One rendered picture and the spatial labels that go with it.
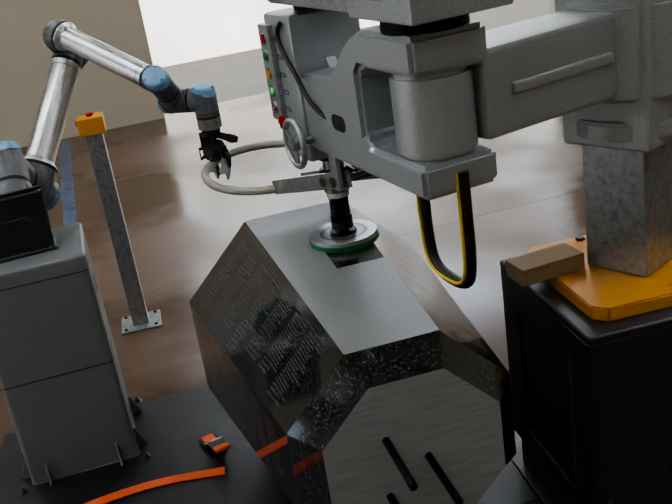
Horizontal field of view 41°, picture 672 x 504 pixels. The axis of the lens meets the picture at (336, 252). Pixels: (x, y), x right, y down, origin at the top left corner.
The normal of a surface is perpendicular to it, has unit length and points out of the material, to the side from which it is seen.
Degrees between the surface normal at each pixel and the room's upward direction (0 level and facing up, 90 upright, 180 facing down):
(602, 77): 90
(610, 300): 0
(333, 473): 90
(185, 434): 0
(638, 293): 0
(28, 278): 90
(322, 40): 90
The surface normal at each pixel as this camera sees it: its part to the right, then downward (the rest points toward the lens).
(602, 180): -0.73, 0.35
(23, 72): 0.29, 0.32
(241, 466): -0.14, -0.92
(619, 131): -0.44, 0.40
